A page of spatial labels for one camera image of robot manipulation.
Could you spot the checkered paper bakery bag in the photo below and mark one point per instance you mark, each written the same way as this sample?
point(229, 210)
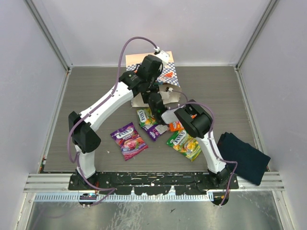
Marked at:
point(168, 77)

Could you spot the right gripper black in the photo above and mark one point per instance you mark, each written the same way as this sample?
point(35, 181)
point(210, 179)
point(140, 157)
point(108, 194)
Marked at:
point(145, 96)

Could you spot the dark blue cloth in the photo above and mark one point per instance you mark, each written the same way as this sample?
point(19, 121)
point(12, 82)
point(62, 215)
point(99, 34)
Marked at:
point(251, 163)

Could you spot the yellow green Fox's candy bag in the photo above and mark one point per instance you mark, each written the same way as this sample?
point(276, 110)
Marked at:
point(186, 145)

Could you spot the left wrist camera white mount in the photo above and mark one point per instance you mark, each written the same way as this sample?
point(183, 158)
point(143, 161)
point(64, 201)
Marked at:
point(161, 56)

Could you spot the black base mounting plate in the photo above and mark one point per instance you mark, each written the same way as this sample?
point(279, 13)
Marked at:
point(155, 183)

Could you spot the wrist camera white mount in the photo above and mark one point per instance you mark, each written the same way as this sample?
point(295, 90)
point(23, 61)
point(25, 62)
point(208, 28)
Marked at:
point(166, 95)
point(161, 56)

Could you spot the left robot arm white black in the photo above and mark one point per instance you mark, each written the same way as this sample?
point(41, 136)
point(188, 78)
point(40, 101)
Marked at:
point(83, 126)

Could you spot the orange snack packet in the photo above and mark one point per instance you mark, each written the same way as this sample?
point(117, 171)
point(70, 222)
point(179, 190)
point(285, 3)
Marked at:
point(176, 126)

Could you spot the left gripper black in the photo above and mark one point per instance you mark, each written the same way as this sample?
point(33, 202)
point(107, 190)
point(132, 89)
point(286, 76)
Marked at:
point(153, 86)

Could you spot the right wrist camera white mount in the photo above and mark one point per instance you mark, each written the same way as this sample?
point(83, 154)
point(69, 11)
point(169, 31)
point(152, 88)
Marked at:
point(166, 95)

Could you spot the purple Fox's berries candy bag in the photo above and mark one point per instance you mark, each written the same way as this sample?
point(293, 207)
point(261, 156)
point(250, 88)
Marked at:
point(129, 141)

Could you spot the slotted cable duct rail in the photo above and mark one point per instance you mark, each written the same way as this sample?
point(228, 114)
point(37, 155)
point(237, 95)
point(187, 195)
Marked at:
point(81, 197)

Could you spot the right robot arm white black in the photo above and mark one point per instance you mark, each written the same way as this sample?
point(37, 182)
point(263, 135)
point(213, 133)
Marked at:
point(199, 125)

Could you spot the small purple snack packet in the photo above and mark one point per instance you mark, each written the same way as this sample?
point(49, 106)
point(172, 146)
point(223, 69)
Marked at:
point(155, 131)

